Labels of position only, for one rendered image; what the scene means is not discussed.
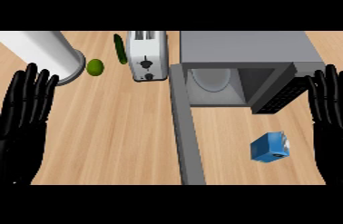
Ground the blue milk carton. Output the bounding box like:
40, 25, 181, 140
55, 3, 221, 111
250, 131, 291, 164

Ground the grey microwave door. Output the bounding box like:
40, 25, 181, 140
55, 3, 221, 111
169, 63, 207, 186

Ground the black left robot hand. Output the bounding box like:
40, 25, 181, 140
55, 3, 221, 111
0, 63, 61, 186

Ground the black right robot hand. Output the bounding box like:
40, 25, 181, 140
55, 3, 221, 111
305, 63, 343, 186

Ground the green lime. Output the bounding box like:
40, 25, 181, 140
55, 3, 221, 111
85, 58, 107, 77

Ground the green cucumber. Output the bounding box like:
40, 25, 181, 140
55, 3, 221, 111
113, 33, 130, 65

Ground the white toaster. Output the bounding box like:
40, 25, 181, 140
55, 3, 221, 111
124, 31, 170, 83

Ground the white cylindrical appliance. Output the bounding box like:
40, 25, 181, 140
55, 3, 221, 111
0, 31, 87, 86

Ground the grey microwave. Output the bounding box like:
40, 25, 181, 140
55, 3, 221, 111
179, 31, 325, 115

